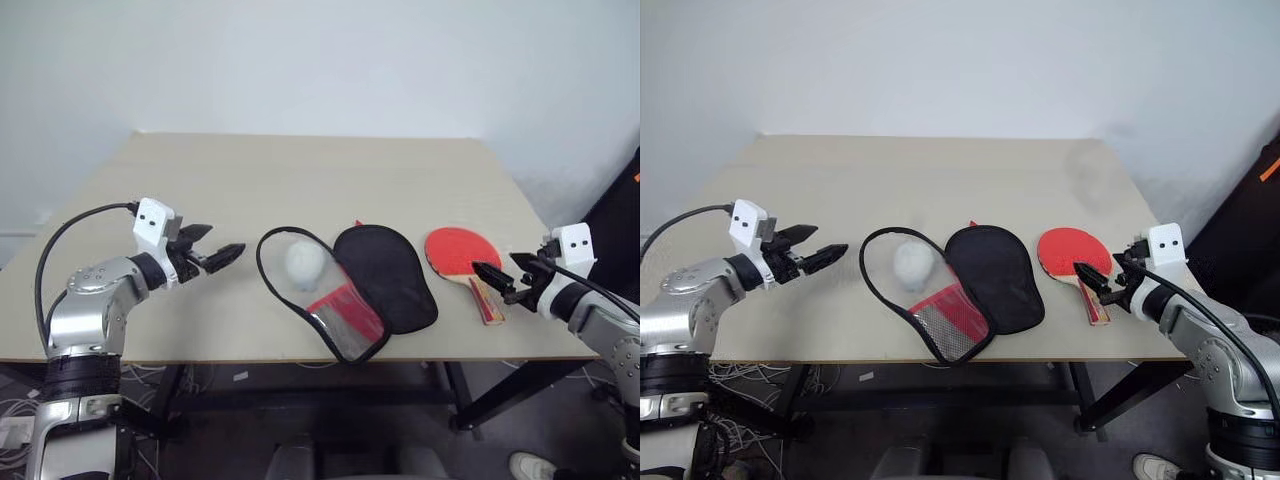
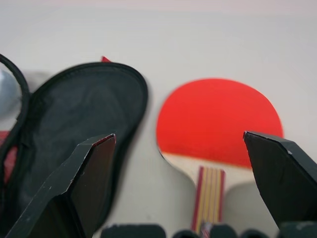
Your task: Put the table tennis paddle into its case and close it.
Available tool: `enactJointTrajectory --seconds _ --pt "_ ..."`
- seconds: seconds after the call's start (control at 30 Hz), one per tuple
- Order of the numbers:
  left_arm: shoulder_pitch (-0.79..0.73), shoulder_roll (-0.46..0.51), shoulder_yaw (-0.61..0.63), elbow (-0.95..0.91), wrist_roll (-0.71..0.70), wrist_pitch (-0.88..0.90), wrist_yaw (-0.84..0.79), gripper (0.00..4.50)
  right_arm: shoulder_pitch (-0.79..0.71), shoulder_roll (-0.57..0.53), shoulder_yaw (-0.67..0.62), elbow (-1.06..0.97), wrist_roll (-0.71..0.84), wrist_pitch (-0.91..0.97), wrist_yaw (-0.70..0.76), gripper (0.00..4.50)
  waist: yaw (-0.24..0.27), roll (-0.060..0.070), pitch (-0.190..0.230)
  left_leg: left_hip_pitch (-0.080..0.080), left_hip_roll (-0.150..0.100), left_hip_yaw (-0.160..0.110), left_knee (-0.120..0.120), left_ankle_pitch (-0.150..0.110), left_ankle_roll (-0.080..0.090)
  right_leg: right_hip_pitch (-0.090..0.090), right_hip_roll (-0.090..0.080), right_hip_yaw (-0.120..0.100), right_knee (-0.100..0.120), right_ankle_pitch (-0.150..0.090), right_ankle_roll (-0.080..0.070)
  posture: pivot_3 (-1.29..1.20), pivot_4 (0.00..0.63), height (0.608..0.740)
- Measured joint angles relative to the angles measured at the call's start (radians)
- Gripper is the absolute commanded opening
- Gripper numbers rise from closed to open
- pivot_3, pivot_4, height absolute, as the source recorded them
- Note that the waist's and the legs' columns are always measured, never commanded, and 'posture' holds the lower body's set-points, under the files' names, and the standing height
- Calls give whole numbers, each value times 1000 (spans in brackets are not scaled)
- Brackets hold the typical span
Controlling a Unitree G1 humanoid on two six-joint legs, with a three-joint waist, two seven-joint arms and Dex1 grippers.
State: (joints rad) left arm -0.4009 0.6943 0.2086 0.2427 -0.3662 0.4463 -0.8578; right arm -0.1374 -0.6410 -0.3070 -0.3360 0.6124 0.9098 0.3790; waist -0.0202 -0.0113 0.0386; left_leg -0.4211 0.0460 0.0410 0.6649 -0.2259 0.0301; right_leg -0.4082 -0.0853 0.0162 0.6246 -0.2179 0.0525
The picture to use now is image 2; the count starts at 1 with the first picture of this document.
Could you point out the red and black paddle case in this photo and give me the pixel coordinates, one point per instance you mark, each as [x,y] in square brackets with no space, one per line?
[86,99]

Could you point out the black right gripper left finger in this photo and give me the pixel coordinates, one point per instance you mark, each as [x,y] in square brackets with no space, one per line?
[74,188]

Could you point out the white and blue plush toy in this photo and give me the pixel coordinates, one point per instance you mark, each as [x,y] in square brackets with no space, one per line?
[7,94]

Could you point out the red table tennis paddle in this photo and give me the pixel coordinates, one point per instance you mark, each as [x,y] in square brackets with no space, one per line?
[210,111]

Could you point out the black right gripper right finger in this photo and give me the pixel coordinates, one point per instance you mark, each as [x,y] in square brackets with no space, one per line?
[284,178]

